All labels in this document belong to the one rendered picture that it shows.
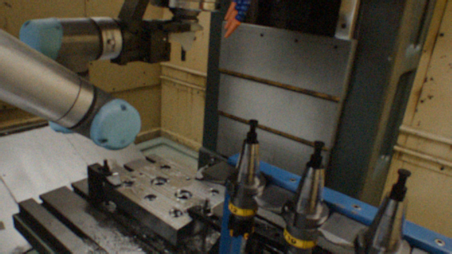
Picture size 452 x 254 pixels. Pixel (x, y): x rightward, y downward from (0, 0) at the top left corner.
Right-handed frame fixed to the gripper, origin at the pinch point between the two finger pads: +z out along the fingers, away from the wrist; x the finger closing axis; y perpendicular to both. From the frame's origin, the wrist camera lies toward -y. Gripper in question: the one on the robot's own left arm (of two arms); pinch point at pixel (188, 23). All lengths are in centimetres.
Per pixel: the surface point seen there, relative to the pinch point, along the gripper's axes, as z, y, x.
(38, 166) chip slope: -5, 67, -81
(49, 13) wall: 16, 8, -101
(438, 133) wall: 80, 35, 47
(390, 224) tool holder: -18, 17, 53
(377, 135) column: 47, 30, 35
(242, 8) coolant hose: -4.7, -4.8, 18.4
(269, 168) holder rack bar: -10.9, 20.9, 31.7
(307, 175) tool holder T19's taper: -17.9, 15.4, 41.7
